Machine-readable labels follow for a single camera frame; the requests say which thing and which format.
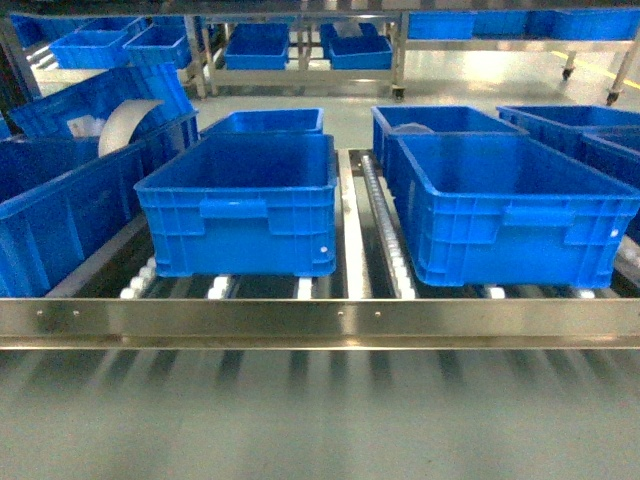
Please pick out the blue bin front right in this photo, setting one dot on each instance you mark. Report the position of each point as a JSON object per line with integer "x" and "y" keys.
{"x": 506, "y": 210}

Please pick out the steel flow rack shelf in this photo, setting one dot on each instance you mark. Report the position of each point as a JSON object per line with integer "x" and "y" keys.
{"x": 373, "y": 301}

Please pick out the blue bin far left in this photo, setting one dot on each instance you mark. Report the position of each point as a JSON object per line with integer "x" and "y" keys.
{"x": 61, "y": 201}

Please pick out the blue bin front left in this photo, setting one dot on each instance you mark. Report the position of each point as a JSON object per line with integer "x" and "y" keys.
{"x": 245, "y": 204}

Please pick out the blue bin rear left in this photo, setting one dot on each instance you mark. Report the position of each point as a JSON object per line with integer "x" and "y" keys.
{"x": 287, "y": 121}

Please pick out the blue bin rear right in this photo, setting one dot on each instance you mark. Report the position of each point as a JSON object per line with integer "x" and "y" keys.
{"x": 389, "y": 121}

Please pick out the blue bin far right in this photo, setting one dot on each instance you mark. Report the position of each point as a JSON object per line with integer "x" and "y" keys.
{"x": 564, "y": 128}

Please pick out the blue bin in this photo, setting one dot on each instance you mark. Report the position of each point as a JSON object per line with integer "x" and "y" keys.
{"x": 506, "y": 210}
{"x": 61, "y": 201}
{"x": 564, "y": 128}
{"x": 245, "y": 204}
{"x": 389, "y": 121}
{"x": 287, "y": 121}

